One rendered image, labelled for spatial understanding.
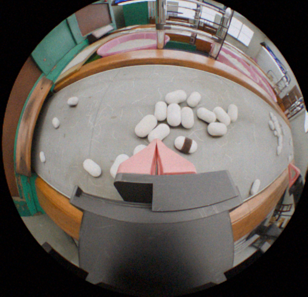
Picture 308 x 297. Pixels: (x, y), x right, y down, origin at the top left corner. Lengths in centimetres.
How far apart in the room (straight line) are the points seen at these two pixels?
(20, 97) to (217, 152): 54
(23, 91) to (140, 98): 42
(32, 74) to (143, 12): 259
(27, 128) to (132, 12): 279
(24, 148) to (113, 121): 30
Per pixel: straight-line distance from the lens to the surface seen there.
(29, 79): 46
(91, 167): 15
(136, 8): 287
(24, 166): 36
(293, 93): 529
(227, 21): 32
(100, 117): 19
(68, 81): 37
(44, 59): 49
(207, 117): 16
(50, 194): 29
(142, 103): 17
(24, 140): 35
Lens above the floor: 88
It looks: 77 degrees down
